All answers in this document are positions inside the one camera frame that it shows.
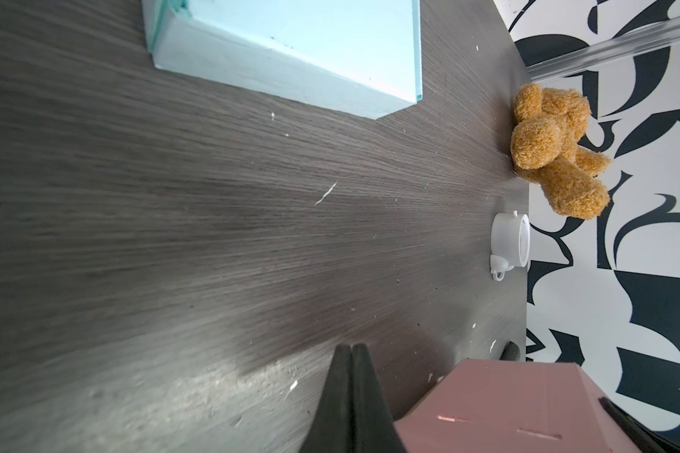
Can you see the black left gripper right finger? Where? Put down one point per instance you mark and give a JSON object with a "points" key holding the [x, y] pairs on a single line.
{"points": [[372, 423]]}

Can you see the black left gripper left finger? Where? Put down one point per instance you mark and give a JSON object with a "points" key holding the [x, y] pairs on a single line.
{"points": [[332, 428]]}

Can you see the pink paper box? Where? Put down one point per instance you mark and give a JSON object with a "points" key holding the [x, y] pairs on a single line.
{"points": [[499, 406]]}

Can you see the brown teddy bear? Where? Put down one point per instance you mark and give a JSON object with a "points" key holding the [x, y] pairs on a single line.
{"points": [[546, 150]]}

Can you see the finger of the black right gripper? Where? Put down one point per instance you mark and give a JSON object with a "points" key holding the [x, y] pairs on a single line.
{"points": [[643, 441]]}

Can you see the light blue paper box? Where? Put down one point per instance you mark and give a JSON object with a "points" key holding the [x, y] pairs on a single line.
{"points": [[358, 57]]}

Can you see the white alarm clock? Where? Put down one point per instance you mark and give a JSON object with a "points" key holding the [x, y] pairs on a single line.
{"points": [[510, 243]]}

